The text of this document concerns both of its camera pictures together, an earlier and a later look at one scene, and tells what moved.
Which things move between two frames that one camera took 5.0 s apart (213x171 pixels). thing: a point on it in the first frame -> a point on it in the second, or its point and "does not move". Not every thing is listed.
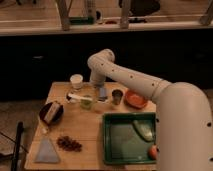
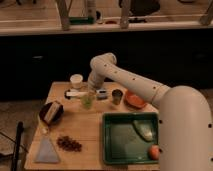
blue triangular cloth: (46, 152) does not move
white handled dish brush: (76, 98) -> (69, 93)
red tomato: (152, 152) does not move
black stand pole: (19, 132) does not move
